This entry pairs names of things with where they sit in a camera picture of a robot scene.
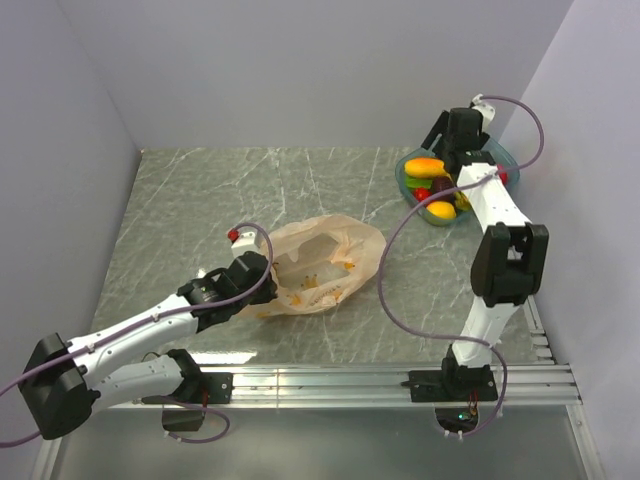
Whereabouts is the translucent printed plastic bag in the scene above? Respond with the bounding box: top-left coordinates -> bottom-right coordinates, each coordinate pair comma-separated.
241,214 -> 386,318

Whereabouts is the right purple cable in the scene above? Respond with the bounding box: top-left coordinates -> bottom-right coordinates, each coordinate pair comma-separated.
378,93 -> 546,439

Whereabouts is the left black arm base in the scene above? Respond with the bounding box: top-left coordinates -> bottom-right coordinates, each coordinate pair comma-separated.
140,372 -> 234,444

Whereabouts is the green toy pepper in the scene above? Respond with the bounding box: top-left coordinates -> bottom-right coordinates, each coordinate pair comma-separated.
404,175 -> 433,191

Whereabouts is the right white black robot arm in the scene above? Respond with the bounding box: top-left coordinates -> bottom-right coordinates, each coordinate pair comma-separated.
423,98 -> 549,400

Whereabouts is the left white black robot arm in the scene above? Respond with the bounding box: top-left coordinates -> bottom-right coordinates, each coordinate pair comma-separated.
18,252 -> 276,440

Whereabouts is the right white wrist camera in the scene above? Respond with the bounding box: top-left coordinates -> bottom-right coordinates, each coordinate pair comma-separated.
469,94 -> 496,131

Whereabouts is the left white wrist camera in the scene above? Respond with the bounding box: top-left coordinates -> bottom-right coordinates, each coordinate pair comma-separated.
227,229 -> 262,257

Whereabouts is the red toy apple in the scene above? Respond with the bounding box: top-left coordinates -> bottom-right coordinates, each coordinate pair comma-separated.
497,164 -> 509,186

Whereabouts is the yellow toy lemon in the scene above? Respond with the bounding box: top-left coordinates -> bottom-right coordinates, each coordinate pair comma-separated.
426,201 -> 457,221

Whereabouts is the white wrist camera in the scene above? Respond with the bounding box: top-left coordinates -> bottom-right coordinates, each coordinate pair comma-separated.
469,94 -> 496,131
227,229 -> 262,257

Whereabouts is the yellow toy banana bunch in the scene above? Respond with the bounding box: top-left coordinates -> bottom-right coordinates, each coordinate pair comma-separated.
453,192 -> 472,212

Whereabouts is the orange yellow toy mango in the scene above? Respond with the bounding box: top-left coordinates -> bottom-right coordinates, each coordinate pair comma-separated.
404,157 -> 447,179

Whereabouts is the aluminium mounting rail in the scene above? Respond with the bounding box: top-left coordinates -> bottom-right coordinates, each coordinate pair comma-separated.
34,285 -> 604,479

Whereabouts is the dark purple toy fruit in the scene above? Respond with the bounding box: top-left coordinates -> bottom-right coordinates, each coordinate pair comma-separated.
431,176 -> 455,194

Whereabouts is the blue transparent plastic container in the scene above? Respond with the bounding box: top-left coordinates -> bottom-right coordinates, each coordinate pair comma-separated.
395,139 -> 519,227

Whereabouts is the red toy strawberry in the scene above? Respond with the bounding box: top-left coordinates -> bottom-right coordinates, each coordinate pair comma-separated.
413,187 -> 431,202

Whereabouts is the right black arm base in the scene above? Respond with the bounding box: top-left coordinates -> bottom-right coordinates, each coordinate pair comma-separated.
401,366 -> 505,438

